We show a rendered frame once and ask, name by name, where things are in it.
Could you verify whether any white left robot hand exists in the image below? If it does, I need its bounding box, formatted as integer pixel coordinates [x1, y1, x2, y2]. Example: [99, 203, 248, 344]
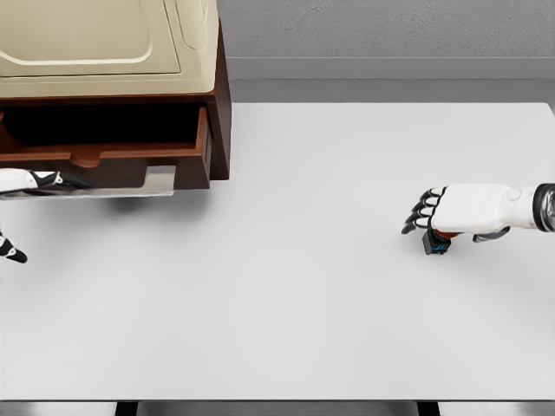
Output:
[0, 168, 95, 265]

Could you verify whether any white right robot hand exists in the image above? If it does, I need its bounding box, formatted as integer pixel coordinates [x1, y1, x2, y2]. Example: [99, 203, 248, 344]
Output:
[401, 182, 517, 244]

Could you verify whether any black switch with red button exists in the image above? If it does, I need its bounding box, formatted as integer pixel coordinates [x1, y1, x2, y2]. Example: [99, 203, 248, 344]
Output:
[422, 229, 460, 257]

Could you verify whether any brown drawer with silver handle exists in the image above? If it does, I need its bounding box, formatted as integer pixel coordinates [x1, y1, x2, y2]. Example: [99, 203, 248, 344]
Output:
[0, 105, 214, 199]

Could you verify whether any brown wooden cabinet cream top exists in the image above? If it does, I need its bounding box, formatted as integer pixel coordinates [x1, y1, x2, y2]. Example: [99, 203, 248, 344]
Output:
[0, 0, 232, 191]

